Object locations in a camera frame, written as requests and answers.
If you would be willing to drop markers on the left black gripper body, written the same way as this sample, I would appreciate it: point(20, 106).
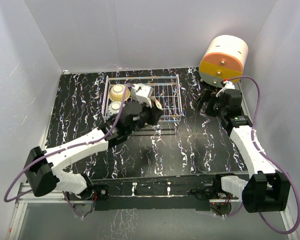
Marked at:
point(147, 116)

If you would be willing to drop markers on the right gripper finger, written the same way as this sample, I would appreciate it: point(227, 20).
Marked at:
point(198, 103)
point(210, 100)

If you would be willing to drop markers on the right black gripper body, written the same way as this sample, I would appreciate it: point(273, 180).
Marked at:
point(218, 109)

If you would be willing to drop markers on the blue white patterned bowl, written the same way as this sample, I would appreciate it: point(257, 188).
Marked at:
point(113, 108)

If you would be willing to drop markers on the white leaf patterned bowl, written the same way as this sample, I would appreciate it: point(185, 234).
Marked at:
point(156, 103)

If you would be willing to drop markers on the yellow dotted sun bowl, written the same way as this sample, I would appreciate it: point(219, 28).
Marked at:
point(119, 93)

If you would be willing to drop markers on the red rimmed patterned bowl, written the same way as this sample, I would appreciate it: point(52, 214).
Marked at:
point(133, 92)

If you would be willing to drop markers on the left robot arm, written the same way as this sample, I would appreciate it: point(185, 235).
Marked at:
point(45, 168)

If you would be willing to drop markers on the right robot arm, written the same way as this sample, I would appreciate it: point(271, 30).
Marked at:
point(267, 189)

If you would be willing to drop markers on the round pastel drawer cabinet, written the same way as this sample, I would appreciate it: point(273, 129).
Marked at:
point(224, 58)

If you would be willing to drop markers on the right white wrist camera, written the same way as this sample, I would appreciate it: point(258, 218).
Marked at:
point(227, 84)

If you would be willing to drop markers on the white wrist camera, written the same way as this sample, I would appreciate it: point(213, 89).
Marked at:
point(227, 84)
point(143, 94)

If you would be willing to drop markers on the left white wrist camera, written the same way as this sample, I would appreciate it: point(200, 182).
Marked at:
point(143, 94)

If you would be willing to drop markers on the white wire dish rack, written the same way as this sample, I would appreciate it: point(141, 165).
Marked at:
point(166, 89)

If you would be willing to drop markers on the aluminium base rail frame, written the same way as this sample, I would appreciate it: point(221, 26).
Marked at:
point(103, 197)

